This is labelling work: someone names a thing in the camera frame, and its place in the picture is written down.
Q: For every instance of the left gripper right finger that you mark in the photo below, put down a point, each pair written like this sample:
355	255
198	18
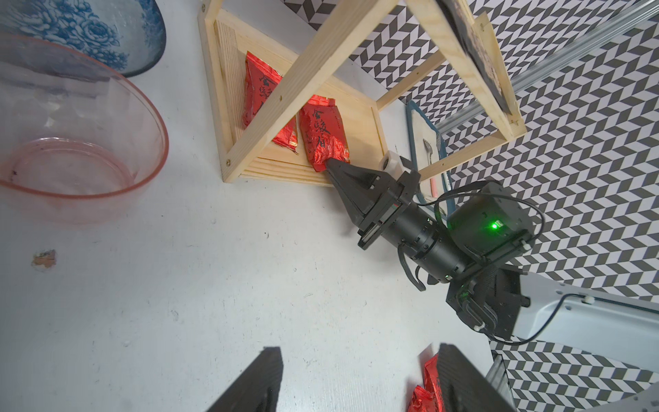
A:
463	387

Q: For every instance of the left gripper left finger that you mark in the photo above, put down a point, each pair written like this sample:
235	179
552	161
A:
257	388

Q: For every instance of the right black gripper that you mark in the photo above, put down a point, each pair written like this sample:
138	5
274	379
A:
378	204

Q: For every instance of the red tea bag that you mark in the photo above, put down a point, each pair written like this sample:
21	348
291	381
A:
428	397
323	132
260	81

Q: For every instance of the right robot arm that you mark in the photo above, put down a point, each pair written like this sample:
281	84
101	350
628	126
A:
471	252

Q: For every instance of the wooden two-tier shelf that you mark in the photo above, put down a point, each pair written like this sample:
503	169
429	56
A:
249	152

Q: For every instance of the teal tray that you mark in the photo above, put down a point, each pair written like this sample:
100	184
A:
427	148

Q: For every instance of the blue white ceramic bowl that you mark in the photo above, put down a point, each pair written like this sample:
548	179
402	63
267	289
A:
127	36

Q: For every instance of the pink transparent cup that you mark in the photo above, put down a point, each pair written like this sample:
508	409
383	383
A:
79	142

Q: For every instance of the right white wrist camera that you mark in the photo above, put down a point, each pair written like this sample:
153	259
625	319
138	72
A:
392	164

